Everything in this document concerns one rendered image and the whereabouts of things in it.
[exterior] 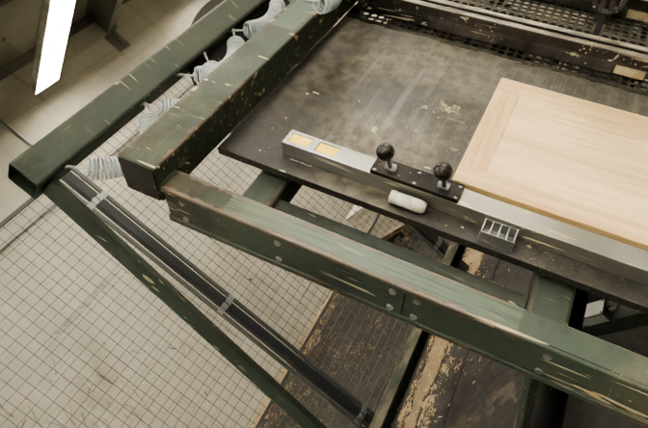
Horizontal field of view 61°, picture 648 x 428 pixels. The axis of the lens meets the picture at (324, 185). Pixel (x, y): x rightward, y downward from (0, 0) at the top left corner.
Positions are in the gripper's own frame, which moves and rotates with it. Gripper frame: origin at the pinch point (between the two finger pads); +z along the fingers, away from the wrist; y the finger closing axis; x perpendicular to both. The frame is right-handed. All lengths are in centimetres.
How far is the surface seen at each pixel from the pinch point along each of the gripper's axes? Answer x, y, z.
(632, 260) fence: 82, -18, 4
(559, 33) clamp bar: 8.6, 9.3, 1.5
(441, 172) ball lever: 87, 19, -7
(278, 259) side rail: 108, 44, 11
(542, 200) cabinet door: 72, 0, 6
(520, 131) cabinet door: 51, 9, 7
